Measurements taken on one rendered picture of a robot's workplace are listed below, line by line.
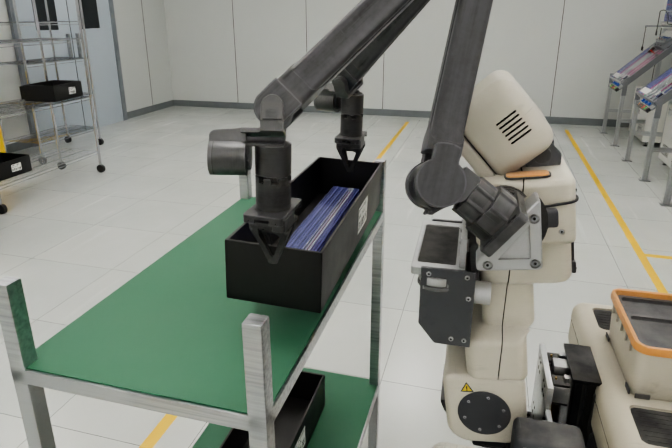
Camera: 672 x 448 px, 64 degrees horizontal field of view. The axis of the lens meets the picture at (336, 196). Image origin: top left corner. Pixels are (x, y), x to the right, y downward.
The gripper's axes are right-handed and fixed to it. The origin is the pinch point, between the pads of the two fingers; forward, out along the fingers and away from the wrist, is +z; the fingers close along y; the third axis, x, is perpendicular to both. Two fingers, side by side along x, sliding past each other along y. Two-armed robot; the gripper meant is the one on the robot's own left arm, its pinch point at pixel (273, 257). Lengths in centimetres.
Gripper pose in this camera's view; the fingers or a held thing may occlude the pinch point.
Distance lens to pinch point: 91.5
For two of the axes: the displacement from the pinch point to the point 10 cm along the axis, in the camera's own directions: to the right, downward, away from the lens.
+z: -0.3, 9.5, 3.2
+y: -2.5, 3.0, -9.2
